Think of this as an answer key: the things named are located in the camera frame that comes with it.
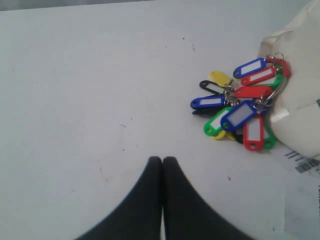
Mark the cream fabric duffel bag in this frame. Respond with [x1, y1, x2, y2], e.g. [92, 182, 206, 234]
[258, 0, 320, 160]

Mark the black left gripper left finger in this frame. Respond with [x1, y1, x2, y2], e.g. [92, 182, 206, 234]
[78, 156, 163, 240]

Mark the colourful key tag bunch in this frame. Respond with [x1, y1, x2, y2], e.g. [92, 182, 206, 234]
[190, 52, 292, 152]

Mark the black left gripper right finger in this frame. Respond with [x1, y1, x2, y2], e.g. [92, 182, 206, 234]
[162, 156, 252, 240]

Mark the white paper tag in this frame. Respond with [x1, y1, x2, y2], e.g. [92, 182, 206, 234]
[270, 144, 320, 240]

